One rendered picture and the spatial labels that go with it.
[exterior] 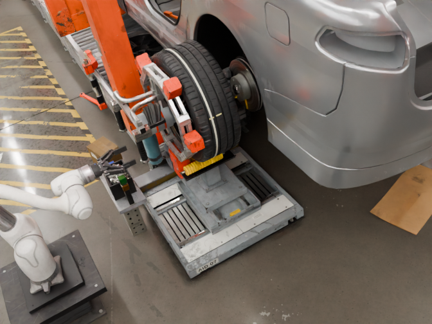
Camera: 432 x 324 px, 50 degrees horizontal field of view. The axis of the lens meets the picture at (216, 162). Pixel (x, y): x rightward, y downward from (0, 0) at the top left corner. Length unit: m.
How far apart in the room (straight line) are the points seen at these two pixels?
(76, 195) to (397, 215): 1.92
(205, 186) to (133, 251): 0.63
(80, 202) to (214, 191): 1.02
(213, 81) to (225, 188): 0.87
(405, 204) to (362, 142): 1.31
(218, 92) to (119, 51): 0.71
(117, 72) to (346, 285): 1.79
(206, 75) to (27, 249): 1.26
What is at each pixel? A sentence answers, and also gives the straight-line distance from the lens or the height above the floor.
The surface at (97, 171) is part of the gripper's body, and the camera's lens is 2.41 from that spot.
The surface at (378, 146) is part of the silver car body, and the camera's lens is 1.98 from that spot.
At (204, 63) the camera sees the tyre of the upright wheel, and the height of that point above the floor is 1.15.
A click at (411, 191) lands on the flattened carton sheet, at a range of 3.28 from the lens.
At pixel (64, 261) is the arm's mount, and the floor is 0.34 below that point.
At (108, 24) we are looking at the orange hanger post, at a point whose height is 1.29.
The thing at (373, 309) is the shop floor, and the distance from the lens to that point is 2.72.
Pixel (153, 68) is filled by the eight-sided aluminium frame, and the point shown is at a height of 1.11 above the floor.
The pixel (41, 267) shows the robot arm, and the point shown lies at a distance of 2.62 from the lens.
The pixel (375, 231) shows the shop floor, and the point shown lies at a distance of 3.03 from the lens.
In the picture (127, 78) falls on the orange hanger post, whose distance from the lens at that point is 2.89.
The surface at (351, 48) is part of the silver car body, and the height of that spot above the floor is 1.43.
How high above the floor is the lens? 2.33
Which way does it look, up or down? 41 degrees down
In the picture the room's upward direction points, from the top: 12 degrees counter-clockwise
